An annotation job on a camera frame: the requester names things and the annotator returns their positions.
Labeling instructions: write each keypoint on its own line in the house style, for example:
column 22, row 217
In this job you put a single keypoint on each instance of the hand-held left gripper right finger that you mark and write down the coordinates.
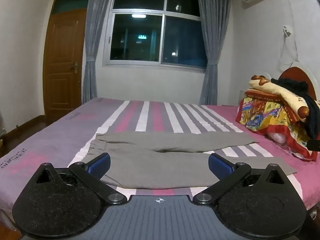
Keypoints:
column 218, row 165

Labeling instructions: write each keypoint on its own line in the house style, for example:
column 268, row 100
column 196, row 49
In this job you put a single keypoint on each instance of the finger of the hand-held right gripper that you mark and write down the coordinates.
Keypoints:
column 314, row 145

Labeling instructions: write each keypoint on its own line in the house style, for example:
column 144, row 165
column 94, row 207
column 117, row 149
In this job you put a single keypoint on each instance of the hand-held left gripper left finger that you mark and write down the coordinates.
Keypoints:
column 100, row 164

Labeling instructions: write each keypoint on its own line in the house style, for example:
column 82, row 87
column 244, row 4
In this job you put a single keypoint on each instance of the grey pants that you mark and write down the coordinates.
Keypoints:
column 160, row 167

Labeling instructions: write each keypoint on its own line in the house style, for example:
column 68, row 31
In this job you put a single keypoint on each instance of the bed with striped sheet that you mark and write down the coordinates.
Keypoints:
column 50, row 140

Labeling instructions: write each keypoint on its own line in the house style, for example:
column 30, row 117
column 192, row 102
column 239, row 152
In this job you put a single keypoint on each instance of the colourful printed quilt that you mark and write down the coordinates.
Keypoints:
column 262, row 115

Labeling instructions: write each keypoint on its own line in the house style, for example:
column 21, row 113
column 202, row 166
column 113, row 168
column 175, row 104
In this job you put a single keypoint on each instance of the black garment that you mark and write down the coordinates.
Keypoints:
column 292, row 85

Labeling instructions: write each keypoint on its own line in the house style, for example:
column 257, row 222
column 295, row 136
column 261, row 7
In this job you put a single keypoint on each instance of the yellow printed blanket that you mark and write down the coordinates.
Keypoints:
column 275, row 86

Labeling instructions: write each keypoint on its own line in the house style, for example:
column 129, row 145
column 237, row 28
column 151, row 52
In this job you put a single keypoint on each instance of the red wooden headboard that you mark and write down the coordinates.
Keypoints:
column 295, row 73

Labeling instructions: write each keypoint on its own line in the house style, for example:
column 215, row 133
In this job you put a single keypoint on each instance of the brown wooden door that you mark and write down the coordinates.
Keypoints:
column 62, row 92

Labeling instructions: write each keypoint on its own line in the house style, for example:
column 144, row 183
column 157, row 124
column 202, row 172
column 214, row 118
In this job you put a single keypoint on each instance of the grey curtain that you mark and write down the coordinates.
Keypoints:
column 212, row 55
column 91, row 55

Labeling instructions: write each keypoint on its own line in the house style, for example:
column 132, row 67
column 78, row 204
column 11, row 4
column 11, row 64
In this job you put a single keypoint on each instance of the sliding glass window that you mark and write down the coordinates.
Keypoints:
column 137, row 40

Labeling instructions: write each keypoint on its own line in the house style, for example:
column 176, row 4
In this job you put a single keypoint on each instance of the transom window above door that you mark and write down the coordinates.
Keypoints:
column 71, row 3

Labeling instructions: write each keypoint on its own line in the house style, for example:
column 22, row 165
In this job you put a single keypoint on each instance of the white wall socket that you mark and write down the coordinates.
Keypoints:
column 287, row 30

